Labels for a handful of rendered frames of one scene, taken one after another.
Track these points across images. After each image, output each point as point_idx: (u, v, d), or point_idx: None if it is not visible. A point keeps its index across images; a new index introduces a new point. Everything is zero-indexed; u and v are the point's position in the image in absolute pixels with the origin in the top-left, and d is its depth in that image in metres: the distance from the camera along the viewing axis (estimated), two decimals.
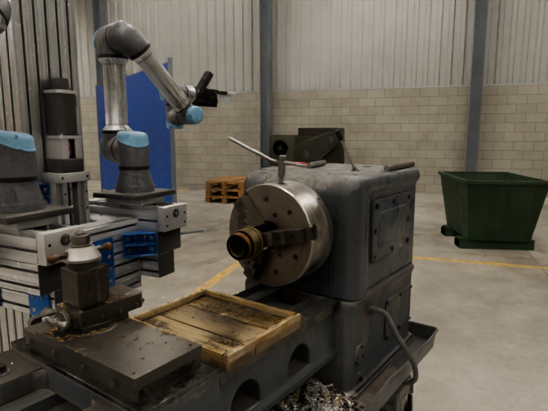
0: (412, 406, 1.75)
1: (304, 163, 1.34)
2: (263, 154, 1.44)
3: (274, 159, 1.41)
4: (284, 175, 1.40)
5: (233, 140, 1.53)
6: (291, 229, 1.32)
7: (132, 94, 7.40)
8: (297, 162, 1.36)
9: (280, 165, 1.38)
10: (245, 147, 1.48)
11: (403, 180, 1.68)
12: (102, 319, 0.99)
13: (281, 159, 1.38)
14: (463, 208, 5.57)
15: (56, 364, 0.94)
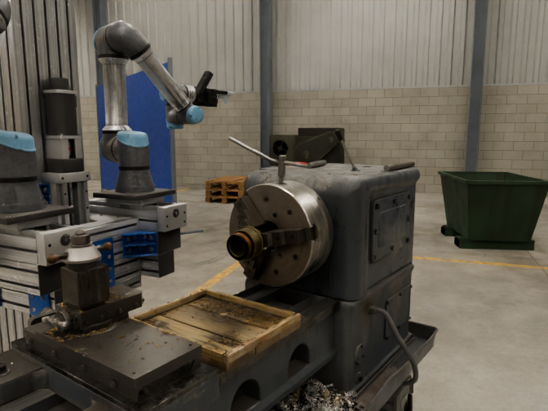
0: (412, 406, 1.75)
1: (304, 163, 1.34)
2: (263, 154, 1.44)
3: (274, 159, 1.41)
4: (284, 175, 1.40)
5: (233, 140, 1.53)
6: (291, 229, 1.32)
7: (132, 94, 7.40)
8: (297, 162, 1.36)
9: (280, 165, 1.38)
10: (245, 147, 1.48)
11: (403, 180, 1.68)
12: (102, 319, 0.99)
13: (281, 159, 1.38)
14: (463, 208, 5.57)
15: (56, 364, 0.94)
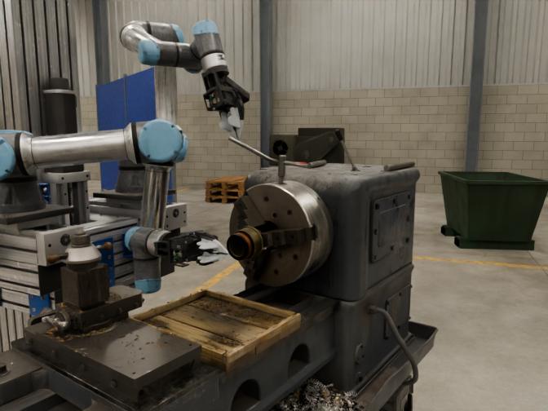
0: (412, 406, 1.75)
1: (304, 163, 1.34)
2: (263, 154, 1.44)
3: (274, 159, 1.41)
4: (284, 175, 1.40)
5: (233, 140, 1.53)
6: (291, 229, 1.32)
7: (132, 94, 7.40)
8: (297, 162, 1.36)
9: (280, 165, 1.38)
10: (245, 147, 1.48)
11: (403, 180, 1.68)
12: (102, 319, 0.99)
13: (281, 159, 1.38)
14: (463, 208, 5.57)
15: (56, 364, 0.94)
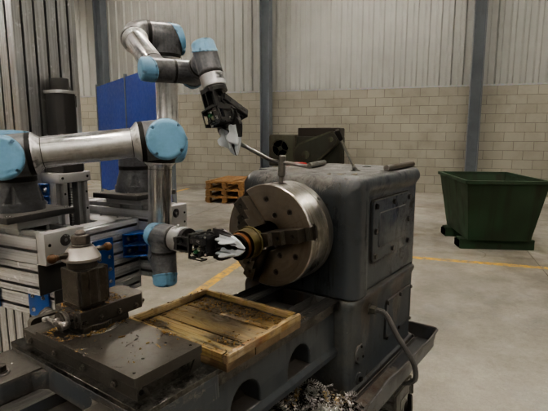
0: (412, 406, 1.75)
1: (304, 163, 1.34)
2: (263, 154, 1.44)
3: (274, 159, 1.41)
4: (284, 175, 1.40)
5: None
6: (291, 229, 1.32)
7: (132, 94, 7.40)
8: (297, 162, 1.36)
9: (280, 165, 1.38)
10: (245, 147, 1.48)
11: (403, 180, 1.68)
12: (102, 319, 0.99)
13: (281, 159, 1.38)
14: (463, 208, 5.57)
15: (56, 364, 0.94)
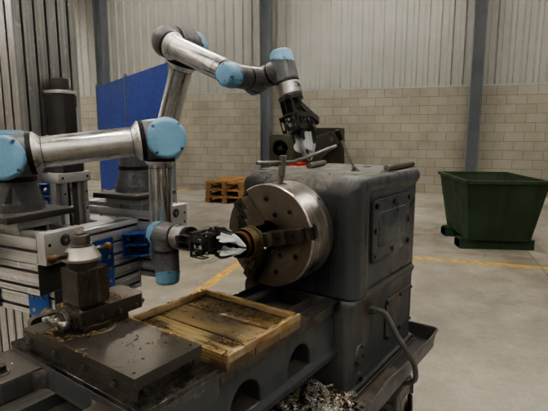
0: (412, 406, 1.75)
1: (262, 161, 1.33)
2: (302, 157, 1.44)
3: (289, 160, 1.41)
4: (282, 175, 1.39)
5: (334, 148, 1.52)
6: (291, 229, 1.32)
7: (132, 94, 7.40)
8: (269, 161, 1.35)
9: (279, 164, 1.40)
10: (316, 152, 1.49)
11: (403, 180, 1.68)
12: (102, 319, 0.99)
13: (279, 158, 1.39)
14: (463, 208, 5.57)
15: (56, 364, 0.94)
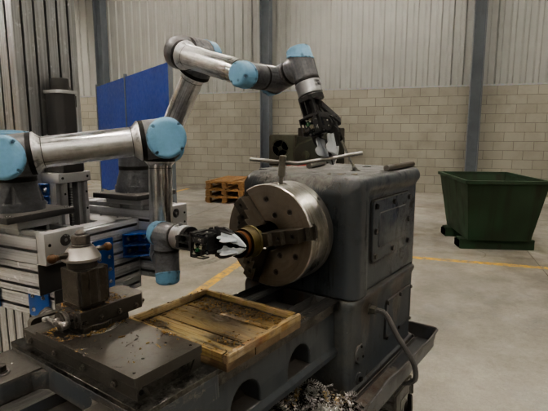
0: (412, 406, 1.75)
1: (255, 157, 1.40)
2: (308, 160, 1.38)
3: (292, 161, 1.39)
4: (279, 175, 1.39)
5: (358, 154, 1.35)
6: (291, 229, 1.32)
7: (132, 94, 7.40)
8: (264, 158, 1.39)
9: (280, 164, 1.40)
10: (333, 156, 1.37)
11: (403, 180, 1.68)
12: (102, 319, 0.99)
13: (281, 158, 1.40)
14: (463, 208, 5.57)
15: (56, 364, 0.94)
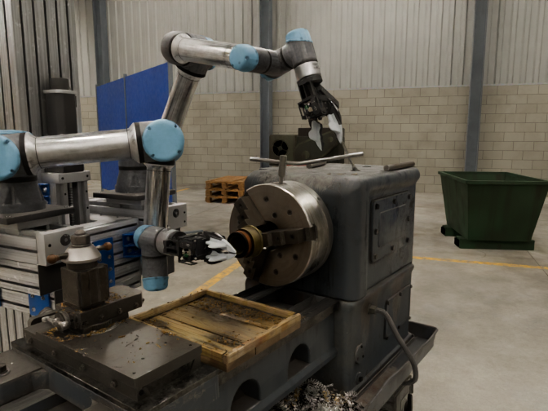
0: (412, 406, 1.75)
1: (255, 157, 1.39)
2: (309, 160, 1.38)
3: (292, 161, 1.39)
4: (279, 175, 1.39)
5: (359, 155, 1.36)
6: (291, 229, 1.32)
7: (132, 94, 7.40)
8: (264, 158, 1.39)
9: (281, 164, 1.40)
10: (333, 157, 1.38)
11: (403, 180, 1.68)
12: (102, 319, 0.99)
13: (281, 158, 1.40)
14: (463, 208, 5.57)
15: (56, 364, 0.94)
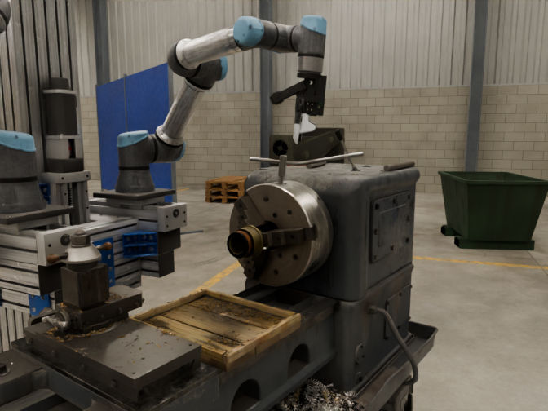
0: (412, 406, 1.75)
1: (255, 157, 1.39)
2: (309, 160, 1.38)
3: (292, 161, 1.39)
4: (279, 175, 1.39)
5: (359, 155, 1.36)
6: (291, 229, 1.32)
7: (132, 94, 7.40)
8: (264, 158, 1.39)
9: (281, 164, 1.40)
10: (333, 157, 1.38)
11: (403, 180, 1.68)
12: (102, 319, 0.99)
13: (281, 158, 1.40)
14: (463, 208, 5.57)
15: (56, 364, 0.94)
